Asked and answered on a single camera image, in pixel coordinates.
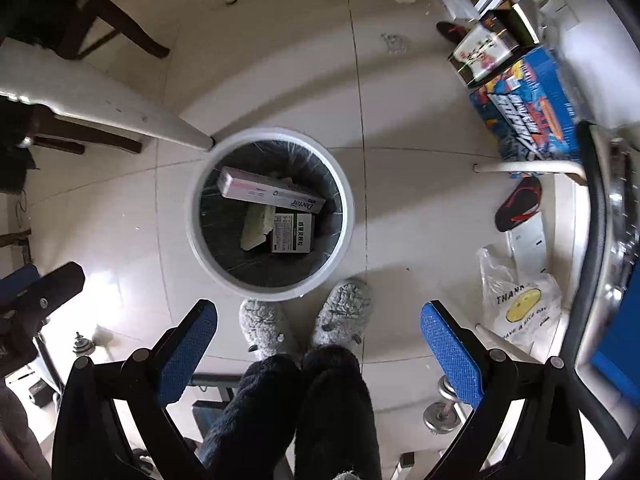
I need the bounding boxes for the person's dark fleece legs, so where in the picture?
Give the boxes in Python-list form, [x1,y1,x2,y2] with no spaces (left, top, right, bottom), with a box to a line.
[199,344,383,480]

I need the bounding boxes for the dark wooden chair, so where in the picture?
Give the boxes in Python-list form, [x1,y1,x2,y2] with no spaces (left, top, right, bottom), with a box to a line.
[0,0,171,61]

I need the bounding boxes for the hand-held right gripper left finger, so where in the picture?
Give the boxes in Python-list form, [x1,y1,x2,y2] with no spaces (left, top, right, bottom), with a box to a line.
[51,299,219,480]

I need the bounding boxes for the clear plastic wrapper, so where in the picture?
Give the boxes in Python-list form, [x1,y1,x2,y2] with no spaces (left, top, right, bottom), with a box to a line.
[380,32,408,56]

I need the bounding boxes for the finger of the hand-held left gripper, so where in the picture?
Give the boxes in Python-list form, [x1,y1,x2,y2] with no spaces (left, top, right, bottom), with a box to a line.
[0,261,86,331]

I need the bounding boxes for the white smiley plastic bag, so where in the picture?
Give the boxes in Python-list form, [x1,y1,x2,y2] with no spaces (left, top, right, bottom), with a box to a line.
[476,245,563,356]

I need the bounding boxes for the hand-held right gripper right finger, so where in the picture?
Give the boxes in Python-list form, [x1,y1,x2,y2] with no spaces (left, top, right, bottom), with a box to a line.
[420,300,587,480]

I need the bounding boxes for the grey fuzzy slipper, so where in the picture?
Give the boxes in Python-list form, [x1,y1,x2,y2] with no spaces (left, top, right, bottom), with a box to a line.
[238,298,300,361]
[310,278,374,349]

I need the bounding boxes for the white table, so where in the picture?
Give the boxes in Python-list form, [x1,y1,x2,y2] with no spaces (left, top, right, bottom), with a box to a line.
[0,37,215,151]

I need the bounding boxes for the pink and white toothpaste box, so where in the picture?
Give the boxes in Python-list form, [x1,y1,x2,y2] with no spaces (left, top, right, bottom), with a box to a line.
[218,166,327,216]

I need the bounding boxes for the white round trash bin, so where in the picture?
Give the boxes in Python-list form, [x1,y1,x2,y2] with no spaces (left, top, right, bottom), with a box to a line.
[184,127,357,302]

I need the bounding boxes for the white and green medicine box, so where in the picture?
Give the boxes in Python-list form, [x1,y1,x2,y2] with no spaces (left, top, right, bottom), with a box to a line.
[270,211,315,255]

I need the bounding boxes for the metal dumbbell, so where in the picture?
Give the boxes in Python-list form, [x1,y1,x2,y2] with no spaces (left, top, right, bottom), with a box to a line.
[74,331,97,358]
[422,375,473,433]

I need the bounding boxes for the dark red slipper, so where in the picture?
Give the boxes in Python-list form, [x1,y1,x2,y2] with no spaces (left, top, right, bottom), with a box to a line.
[436,21,476,45]

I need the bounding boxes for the white and gold gift box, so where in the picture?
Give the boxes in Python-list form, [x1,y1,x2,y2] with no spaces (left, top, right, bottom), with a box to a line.
[446,24,522,86]

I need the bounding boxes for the red and black sandal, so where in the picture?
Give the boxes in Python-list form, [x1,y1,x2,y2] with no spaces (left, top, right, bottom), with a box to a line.
[494,176,543,233]

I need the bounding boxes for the white metal rack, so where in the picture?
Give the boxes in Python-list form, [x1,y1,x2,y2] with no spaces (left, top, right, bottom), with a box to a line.
[472,157,591,361]

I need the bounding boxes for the blue printed cardboard box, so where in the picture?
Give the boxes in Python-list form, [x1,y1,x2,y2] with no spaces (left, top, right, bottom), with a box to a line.
[468,45,583,163]

